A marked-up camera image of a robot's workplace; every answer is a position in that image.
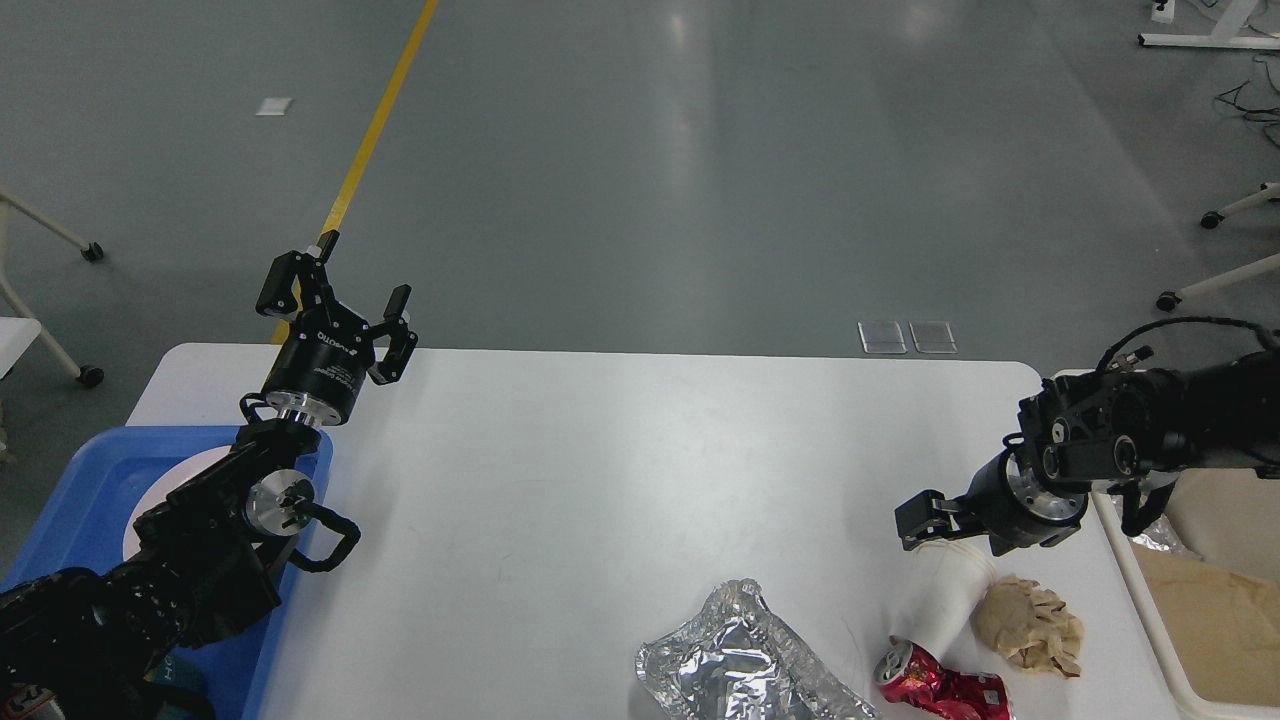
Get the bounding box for pink plate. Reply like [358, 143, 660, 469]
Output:
[122, 445, 230, 560]

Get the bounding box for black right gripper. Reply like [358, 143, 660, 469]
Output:
[893, 450, 1089, 557]

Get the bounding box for white side table corner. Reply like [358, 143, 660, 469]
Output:
[0, 316, 42, 379]

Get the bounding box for crushed white paper cup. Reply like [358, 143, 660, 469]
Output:
[888, 539, 996, 660]

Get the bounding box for white table frame base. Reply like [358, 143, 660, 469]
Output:
[1137, 1, 1279, 53]

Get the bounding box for aluminium foil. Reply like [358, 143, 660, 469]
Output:
[635, 578, 882, 719]
[1129, 514, 1204, 561]

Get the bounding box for beige plastic bin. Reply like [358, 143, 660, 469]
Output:
[1050, 369, 1280, 720]

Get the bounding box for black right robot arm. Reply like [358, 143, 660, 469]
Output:
[895, 316, 1279, 557]

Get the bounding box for crushed red can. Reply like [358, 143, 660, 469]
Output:
[873, 635, 1014, 719]

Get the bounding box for black floor cables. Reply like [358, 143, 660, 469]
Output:
[1215, 55, 1280, 151]

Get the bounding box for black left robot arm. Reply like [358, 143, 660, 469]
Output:
[3, 229, 419, 719]

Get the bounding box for clear floor plates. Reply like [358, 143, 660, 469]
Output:
[858, 322, 959, 355]

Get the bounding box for blue plastic tray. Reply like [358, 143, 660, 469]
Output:
[5, 427, 285, 719]

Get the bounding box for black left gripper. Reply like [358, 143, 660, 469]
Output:
[255, 229, 419, 427]

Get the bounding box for white caster stand legs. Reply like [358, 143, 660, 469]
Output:
[1153, 181, 1280, 311]

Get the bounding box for brown paper ball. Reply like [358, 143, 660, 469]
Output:
[970, 575, 1085, 679]

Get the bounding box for brown paper bag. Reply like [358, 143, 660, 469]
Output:
[1133, 546, 1279, 708]

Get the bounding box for grey chair with casters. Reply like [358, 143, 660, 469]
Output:
[0, 188, 106, 389]

